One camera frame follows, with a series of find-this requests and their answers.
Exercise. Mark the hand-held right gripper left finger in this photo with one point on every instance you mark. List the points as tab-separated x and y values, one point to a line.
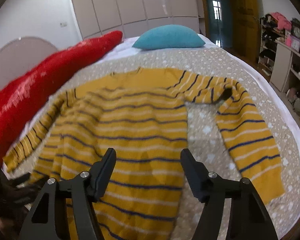
106	175

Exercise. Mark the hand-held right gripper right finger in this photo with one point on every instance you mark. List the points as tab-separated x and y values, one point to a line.
190	173

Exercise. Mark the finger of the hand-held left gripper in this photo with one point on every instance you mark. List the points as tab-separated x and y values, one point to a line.
20	192

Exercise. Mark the yellow striped sweater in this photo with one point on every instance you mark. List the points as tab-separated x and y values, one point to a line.
140	130

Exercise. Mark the pink clothes pile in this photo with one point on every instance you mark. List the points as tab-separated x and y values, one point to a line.
281	20

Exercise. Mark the red blanket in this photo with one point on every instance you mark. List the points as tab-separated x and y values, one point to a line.
40	80

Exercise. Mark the beige dotted blanket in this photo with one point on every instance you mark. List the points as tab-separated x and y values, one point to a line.
202	62

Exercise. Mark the white bed sheet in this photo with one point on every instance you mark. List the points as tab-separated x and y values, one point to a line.
272	90

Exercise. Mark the grey rounded headboard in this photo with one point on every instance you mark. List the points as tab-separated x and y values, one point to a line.
15	52

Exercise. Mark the teal pillow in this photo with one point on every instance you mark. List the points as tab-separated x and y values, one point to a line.
168	37

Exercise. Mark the white shelf unit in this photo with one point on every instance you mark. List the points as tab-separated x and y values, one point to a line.
281	65

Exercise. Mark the dark shoe rack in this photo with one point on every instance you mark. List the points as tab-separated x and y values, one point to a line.
266	42

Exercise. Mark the wooden door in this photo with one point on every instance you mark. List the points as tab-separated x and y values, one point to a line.
245	17

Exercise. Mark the bright window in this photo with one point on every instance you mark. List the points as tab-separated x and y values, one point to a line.
216	10

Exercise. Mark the pink box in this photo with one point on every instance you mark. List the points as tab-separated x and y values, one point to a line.
293	41

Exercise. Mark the glossy beige wardrobe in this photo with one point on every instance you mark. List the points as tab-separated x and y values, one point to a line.
140	5

